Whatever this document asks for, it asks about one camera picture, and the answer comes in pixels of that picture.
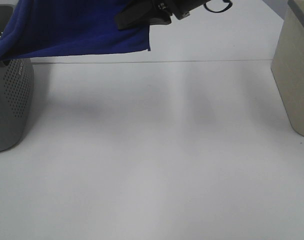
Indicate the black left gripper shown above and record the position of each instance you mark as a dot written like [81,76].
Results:
[154,12]

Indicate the blue towel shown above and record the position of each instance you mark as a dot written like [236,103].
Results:
[53,28]

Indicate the beige plastic bin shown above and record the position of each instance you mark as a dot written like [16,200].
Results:
[288,64]

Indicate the grey perforated laundry basket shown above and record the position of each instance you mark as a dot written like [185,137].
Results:
[16,77]

